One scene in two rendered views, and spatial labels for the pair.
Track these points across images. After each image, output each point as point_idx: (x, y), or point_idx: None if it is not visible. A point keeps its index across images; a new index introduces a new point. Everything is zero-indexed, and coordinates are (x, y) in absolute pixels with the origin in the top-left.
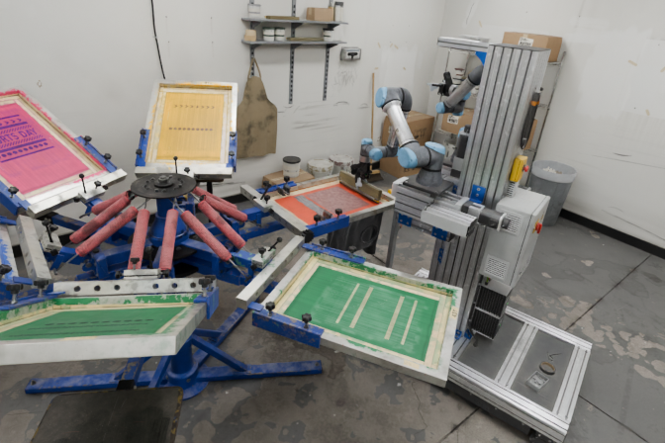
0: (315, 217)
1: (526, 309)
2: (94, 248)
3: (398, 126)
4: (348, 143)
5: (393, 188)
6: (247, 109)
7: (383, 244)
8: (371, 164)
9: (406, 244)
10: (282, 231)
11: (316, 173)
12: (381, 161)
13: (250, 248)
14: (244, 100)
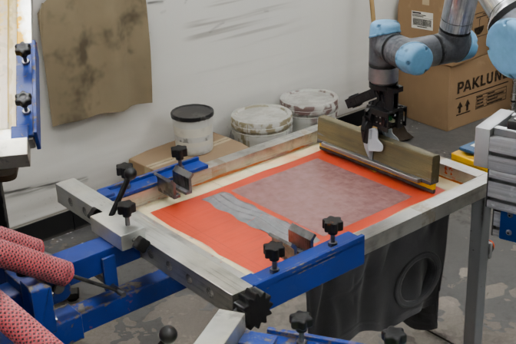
0: (268, 248)
1: None
2: None
3: None
4: (322, 63)
5: (478, 143)
6: (74, 1)
7: (440, 295)
8: (402, 88)
9: (496, 289)
10: (187, 289)
11: (253, 139)
12: (401, 97)
13: (112, 340)
14: None
